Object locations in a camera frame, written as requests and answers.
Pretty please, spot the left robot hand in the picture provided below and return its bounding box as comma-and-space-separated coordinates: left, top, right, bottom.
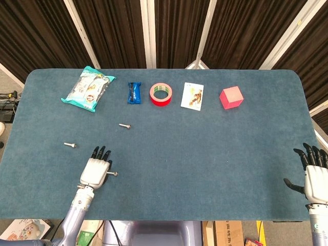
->
77, 146, 113, 190

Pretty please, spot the blue felt table cover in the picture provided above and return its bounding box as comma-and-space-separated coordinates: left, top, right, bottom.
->
0, 68, 318, 222

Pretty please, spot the white partition frame post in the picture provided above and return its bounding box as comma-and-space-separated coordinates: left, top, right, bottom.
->
314, 129, 328, 149
0, 63, 25, 88
258, 0, 321, 70
184, 0, 219, 70
139, 0, 157, 69
309, 101, 328, 117
63, 0, 101, 69

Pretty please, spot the black power strip with cables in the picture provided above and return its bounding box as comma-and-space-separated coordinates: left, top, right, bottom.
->
0, 91, 21, 123

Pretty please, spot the white open carton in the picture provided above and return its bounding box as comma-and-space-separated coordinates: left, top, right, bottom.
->
75, 220, 105, 246

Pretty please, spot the illustrated bear toy box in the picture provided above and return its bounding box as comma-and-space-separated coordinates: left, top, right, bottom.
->
0, 219, 52, 242

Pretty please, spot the white picture card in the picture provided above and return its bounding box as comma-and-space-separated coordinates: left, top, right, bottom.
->
180, 82, 204, 112

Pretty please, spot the red tape roll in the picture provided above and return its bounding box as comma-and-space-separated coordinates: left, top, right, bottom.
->
149, 83, 173, 106

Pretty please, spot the brown cardboard box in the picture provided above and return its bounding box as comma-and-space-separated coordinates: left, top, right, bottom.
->
214, 220, 243, 246

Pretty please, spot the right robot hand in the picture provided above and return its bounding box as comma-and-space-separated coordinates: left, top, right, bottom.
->
283, 142, 328, 204

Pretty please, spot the grey robot torso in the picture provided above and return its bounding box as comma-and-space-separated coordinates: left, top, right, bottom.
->
102, 220, 203, 246

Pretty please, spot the red printed book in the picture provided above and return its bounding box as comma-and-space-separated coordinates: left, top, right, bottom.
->
243, 238, 264, 246

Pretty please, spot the yellow strip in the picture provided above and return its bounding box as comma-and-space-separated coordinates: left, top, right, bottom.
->
256, 220, 265, 240

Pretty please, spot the dark brown pleated curtain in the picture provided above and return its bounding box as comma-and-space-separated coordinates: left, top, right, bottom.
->
0, 0, 328, 126

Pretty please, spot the blue snack wrapper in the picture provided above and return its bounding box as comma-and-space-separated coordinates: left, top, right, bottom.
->
127, 81, 142, 105

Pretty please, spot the teal snack bag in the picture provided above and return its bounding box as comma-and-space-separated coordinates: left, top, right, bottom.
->
60, 66, 116, 113

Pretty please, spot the black torso cable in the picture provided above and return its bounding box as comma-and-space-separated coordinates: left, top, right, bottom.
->
107, 220, 123, 246

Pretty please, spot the wooden plank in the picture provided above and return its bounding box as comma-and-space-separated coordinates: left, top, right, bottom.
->
202, 220, 215, 246

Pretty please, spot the green packet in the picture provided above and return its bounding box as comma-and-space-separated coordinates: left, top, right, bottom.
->
76, 229, 94, 246

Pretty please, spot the pink cube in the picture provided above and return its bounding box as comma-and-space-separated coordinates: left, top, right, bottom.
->
219, 86, 244, 110

